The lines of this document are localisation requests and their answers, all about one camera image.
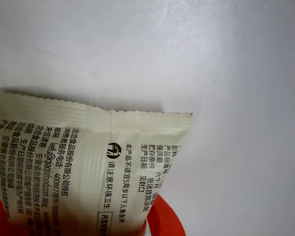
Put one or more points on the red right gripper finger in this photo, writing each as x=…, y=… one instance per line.
x=164, y=221

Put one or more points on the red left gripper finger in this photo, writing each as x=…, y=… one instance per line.
x=0, y=223

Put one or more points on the pale green snack packet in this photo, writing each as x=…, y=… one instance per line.
x=88, y=159

